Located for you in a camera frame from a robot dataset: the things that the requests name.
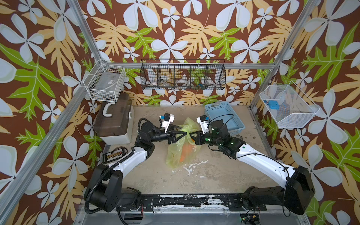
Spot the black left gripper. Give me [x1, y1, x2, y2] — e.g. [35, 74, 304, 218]
[148, 124, 185, 146]

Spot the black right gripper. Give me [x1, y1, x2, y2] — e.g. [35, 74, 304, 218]
[188, 130, 223, 148]

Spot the wrinkled orange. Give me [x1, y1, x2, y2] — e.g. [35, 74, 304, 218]
[186, 144, 198, 155]
[180, 145, 189, 163]

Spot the wrinkled orange back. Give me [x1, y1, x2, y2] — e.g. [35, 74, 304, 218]
[180, 145, 189, 163]

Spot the green avocado-print plastic bag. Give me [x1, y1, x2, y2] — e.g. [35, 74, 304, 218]
[166, 117, 201, 168]

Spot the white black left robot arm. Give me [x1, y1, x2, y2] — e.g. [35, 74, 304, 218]
[84, 113, 194, 214]

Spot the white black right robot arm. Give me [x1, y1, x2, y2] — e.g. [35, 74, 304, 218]
[190, 115, 315, 215]

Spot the light blue perforated plastic basket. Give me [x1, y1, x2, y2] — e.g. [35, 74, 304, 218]
[205, 101, 245, 136]

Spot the black tray with orange parts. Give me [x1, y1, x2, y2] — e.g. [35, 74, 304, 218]
[102, 146, 128, 164]

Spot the brown lidded storage box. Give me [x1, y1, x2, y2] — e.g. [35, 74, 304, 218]
[94, 92, 135, 145]

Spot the blue small object in basket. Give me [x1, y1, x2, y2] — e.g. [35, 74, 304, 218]
[264, 100, 280, 110]

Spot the small black electronics board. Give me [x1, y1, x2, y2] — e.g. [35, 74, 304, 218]
[241, 214, 260, 225]

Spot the white mesh basket right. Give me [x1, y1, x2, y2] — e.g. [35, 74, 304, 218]
[260, 82, 320, 129]

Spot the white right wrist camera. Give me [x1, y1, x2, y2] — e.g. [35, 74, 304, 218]
[196, 115, 210, 134]

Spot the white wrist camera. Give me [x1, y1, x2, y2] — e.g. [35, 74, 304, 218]
[196, 115, 210, 134]
[159, 113, 175, 133]

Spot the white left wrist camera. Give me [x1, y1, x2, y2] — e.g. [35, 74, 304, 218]
[159, 113, 175, 133]

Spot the black wire basket centre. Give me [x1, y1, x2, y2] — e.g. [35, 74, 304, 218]
[140, 59, 226, 90]

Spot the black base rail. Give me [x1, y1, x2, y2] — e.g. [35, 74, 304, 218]
[118, 193, 268, 212]

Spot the white wire basket left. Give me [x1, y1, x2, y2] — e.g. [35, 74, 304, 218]
[84, 61, 127, 102]

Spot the aluminium frame post left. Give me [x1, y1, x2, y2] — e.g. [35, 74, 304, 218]
[67, 0, 103, 62]

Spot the aluminium frame post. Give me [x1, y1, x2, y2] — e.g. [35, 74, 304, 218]
[67, 0, 103, 62]
[249, 0, 321, 110]

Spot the aluminium frame post right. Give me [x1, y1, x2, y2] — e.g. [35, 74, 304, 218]
[249, 0, 321, 110]

